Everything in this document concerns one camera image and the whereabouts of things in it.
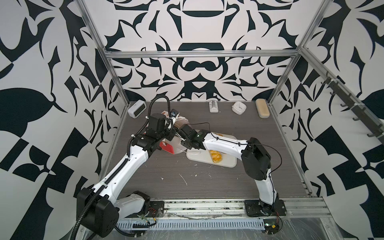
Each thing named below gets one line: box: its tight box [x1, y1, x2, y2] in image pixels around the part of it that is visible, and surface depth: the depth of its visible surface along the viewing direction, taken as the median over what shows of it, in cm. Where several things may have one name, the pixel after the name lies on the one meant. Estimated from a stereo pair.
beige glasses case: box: [255, 98, 270, 119], surface depth 114 cm
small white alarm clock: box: [231, 101, 247, 115], surface depth 116 cm
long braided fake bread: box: [209, 150, 223, 163], surface depth 89 cm
